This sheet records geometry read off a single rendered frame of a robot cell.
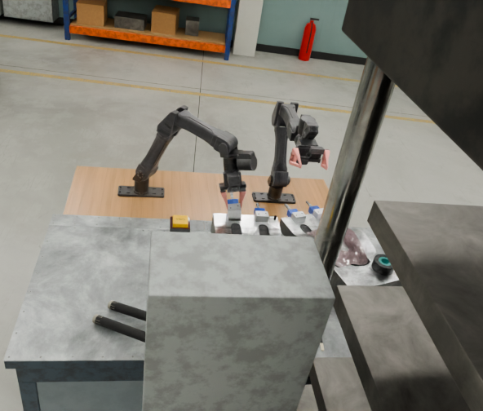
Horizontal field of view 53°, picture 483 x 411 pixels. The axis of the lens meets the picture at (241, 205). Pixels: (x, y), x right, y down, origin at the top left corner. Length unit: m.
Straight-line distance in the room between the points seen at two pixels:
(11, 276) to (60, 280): 1.26
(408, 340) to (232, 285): 0.43
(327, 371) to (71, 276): 0.93
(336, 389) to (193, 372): 0.46
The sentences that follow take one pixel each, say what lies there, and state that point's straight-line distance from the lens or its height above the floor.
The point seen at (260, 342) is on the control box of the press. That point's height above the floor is 1.36.
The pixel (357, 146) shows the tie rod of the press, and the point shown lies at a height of 1.63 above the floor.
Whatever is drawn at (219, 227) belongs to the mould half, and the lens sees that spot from 1.87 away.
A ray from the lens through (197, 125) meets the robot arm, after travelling 1.84.
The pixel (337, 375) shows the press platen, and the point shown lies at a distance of 1.28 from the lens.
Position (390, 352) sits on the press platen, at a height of 1.29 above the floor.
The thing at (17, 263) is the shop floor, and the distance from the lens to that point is 3.08.
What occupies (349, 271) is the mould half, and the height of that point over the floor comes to 0.91.
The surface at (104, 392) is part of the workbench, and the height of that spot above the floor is 0.61.
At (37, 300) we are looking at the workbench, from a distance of 1.71.
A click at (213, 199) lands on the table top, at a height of 0.80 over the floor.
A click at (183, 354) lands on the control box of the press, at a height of 1.33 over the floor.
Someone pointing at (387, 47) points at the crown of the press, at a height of 1.84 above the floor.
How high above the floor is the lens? 2.01
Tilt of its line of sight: 34 degrees down
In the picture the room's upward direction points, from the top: 10 degrees clockwise
